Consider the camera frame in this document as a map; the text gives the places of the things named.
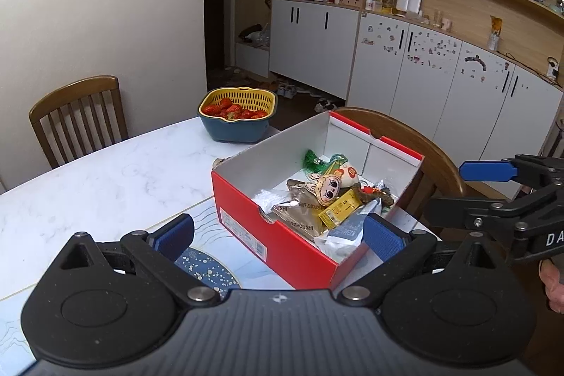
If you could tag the pale blue printed table mat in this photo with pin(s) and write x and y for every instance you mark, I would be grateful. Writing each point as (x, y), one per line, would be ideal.
(264, 274)

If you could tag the person's right hand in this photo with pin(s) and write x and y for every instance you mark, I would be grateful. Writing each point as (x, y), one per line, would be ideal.
(555, 288)

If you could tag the orange crab charm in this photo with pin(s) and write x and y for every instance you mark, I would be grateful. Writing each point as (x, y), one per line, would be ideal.
(370, 189)

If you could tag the blue bowl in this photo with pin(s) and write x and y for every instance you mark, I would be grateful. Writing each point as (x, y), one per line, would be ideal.
(233, 131)

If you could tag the pile of strawberries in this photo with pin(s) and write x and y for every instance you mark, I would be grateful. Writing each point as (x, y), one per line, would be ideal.
(229, 109)

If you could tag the green tassel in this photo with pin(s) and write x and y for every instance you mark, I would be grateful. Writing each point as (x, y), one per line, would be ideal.
(315, 160)

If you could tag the red shoebox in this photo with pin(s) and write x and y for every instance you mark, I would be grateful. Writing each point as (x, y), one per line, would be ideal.
(264, 244)

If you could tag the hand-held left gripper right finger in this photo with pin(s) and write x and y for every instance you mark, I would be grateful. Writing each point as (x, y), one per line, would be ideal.
(384, 237)

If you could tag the white and wood wall cabinet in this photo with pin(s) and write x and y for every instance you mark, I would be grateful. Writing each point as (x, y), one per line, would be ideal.
(440, 94)

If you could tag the brown wooden chair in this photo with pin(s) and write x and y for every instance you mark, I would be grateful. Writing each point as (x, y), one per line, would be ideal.
(423, 147)
(75, 92)

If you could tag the pile of shoes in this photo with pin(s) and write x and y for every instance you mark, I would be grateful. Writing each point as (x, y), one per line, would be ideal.
(286, 89)

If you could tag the clear plastic bag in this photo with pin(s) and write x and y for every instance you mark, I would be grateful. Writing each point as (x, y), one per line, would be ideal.
(271, 200)

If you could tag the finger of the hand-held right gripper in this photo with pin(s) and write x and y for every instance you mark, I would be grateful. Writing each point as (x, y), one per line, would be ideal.
(487, 171)
(458, 213)

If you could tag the small yellow box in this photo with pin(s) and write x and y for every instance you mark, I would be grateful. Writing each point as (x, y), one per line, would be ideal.
(339, 211)

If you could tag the white green plush toy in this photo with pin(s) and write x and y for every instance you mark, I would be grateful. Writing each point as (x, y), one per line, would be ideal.
(348, 173)

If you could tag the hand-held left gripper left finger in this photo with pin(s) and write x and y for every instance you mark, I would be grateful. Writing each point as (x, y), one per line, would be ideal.
(172, 237)

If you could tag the beige rolled paper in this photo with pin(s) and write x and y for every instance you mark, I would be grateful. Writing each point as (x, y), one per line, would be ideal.
(219, 163)

